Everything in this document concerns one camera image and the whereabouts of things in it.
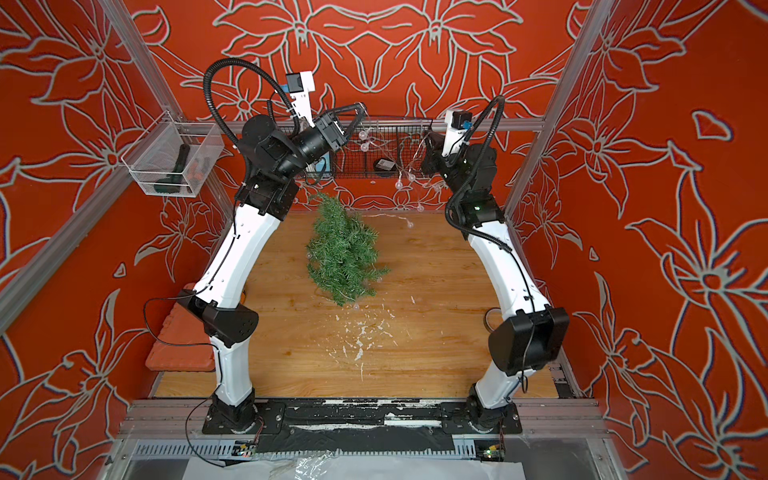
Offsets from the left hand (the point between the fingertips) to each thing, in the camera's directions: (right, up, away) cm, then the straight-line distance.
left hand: (361, 103), depth 53 cm
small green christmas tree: (-6, -30, +20) cm, 36 cm away
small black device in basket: (+5, 0, +42) cm, 42 cm away
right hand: (+12, 0, +13) cm, 18 cm away
